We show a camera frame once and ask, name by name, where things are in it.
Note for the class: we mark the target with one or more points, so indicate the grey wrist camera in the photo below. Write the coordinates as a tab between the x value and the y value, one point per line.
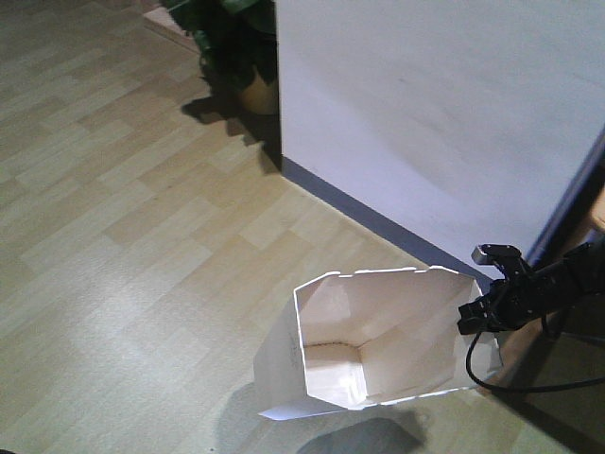
497	255

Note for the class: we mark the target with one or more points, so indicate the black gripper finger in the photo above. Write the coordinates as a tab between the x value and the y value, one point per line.
475	317

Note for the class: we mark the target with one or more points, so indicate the green potted plant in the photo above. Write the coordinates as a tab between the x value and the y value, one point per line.
237	41

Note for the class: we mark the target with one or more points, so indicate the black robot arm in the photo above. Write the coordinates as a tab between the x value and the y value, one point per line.
579	274

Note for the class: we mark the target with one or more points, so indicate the white plastic trash bin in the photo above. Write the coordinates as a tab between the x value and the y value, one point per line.
370	338

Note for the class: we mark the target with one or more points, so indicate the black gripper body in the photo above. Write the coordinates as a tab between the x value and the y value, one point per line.
513	305

